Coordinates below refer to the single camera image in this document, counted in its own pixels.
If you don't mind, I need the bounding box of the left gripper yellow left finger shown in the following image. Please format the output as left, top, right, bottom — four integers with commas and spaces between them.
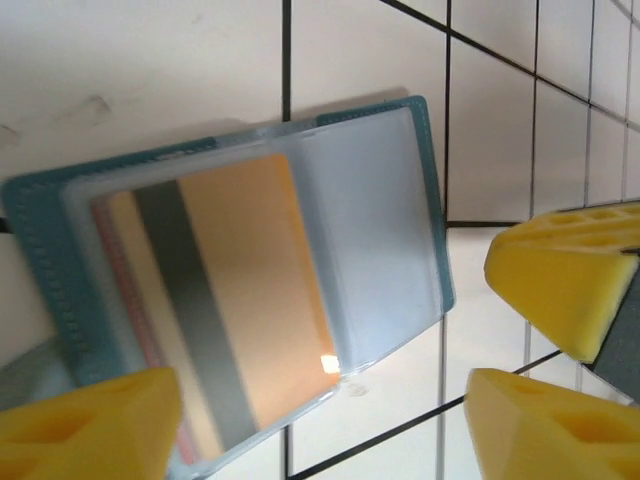
0, 366, 182, 480

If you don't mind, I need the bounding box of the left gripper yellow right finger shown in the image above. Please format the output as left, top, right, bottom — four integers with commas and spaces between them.
463, 367, 640, 480

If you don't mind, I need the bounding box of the teal card holder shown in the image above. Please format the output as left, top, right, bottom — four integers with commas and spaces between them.
1, 94, 458, 480

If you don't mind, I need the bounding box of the orange card with grey stripe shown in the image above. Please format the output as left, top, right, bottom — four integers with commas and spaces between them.
106, 153, 344, 460

